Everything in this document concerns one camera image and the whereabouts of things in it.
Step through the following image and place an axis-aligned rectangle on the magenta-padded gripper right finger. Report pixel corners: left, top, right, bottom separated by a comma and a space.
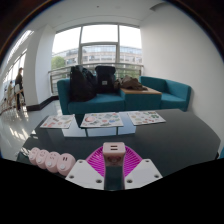
123, 145, 164, 190

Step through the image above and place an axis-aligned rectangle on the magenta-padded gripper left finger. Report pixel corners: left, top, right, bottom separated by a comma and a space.
65, 145, 108, 191

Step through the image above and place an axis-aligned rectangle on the small pink charger block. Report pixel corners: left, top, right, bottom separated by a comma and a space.
102, 142, 127, 168

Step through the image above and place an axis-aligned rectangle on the pink power strip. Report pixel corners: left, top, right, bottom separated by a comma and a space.
28, 146, 77, 177

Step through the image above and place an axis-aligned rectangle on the colourful sticker sheet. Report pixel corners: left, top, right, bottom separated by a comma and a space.
80, 112, 124, 129
127, 110, 167, 126
40, 114, 76, 130

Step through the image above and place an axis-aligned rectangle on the teal corner sofa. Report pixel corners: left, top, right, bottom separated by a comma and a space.
56, 75, 192, 116

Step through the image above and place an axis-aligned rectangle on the wooden sofa side table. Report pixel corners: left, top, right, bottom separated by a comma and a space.
119, 86, 163, 96

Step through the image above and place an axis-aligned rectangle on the large black backpack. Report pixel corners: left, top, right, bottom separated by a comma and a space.
68, 65, 98, 103

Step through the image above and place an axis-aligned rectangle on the brown jacket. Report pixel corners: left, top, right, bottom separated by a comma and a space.
113, 75, 148, 92

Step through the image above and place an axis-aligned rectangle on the black backpack with label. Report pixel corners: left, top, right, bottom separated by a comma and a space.
94, 65, 117, 94

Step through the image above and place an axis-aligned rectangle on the group of light chairs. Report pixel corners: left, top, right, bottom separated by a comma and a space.
0, 88, 28, 116

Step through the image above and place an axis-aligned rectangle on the metal window railing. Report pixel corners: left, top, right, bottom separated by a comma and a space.
48, 62, 144, 96

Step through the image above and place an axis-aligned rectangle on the person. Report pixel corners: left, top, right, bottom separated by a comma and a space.
14, 67, 25, 111
6, 80, 15, 104

